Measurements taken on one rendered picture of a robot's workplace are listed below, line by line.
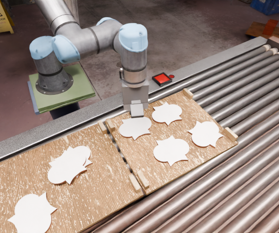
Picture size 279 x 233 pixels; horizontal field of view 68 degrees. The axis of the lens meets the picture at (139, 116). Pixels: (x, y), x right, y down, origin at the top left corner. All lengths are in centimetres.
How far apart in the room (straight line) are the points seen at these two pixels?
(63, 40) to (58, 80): 52
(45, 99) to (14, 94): 170
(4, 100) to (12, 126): 46
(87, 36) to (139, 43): 15
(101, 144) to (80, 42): 38
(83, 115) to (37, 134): 20
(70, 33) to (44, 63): 45
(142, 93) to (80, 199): 38
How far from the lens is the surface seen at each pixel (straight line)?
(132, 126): 83
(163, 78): 109
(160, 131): 83
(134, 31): 56
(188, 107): 94
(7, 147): 95
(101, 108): 95
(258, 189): 82
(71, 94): 109
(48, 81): 110
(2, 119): 254
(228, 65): 131
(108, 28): 64
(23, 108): 255
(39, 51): 102
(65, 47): 59
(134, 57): 58
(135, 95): 67
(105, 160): 76
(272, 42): 162
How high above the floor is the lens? 158
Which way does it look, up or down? 48 degrees down
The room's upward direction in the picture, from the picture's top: straight up
